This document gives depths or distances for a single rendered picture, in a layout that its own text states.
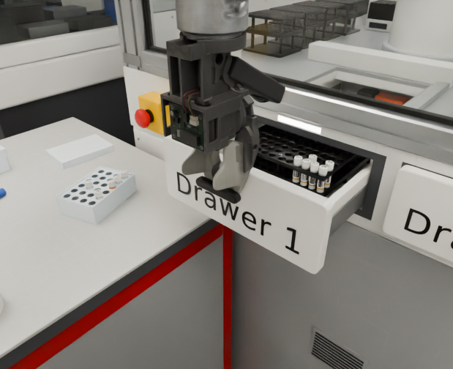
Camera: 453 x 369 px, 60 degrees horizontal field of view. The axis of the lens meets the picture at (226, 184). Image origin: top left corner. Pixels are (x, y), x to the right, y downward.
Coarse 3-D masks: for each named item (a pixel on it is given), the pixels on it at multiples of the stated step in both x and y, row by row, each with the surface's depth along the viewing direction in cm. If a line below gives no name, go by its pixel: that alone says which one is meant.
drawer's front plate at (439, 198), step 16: (400, 176) 53; (416, 176) 52; (432, 176) 51; (400, 192) 54; (416, 192) 53; (432, 192) 51; (448, 192) 50; (400, 208) 55; (416, 208) 54; (432, 208) 52; (448, 208) 51; (384, 224) 58; (400, 224) 56; (416, 224) 54; (432, 224) 53; (448, 224) 51; (416, 240) 55; (432, 240) 54; (448, 240) 52; (448, 256) 53
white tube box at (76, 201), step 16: (96, 176) 78; (112, 176) 77; (128, 176) 77; (64, 192) 72; (80, 192) 72; (112, 192) 72; (128, 192) 76; (64, 208) 71; (80, 208) 69; (96, 208) 68; (112, 208) 73; (96, 224) 69
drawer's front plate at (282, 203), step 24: (168, 144) 61; (168, 168) 64; (168, 192) 67; (192, 192) 62; (264, 192) 51; (288, 192) 48; (312, 192) 48; (216, 216) 60; (240, 216) 56; (264, 216) 53; (288, 216) 50; (312, 216) 47; (264, 240) 55; (288, 240) 52; (312, 240) 49; (312, 264) 51
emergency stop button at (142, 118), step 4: (136, 112) 80; (140, 112) 79; (144, 112) 79; (136, 116) 80; (140, 116) 80; (144, 116) 79; (148, 116) 80; (136, 120) 81; (140, 120) 80; (144, 120) 79; (148, 120) 80; (140, 124) 81; (144, 124) 80; (148, 124) 80
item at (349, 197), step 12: (360, 168) 71; (348, 180) 68; (360, 180) 57; (336, 192) 54; (348, 192) 55; (360, 192) 58; (336, 204) 53; (348, 204) 56; (360, 204) 60; (336, 216) 54; (348, 216) 58; (336, 228) 55
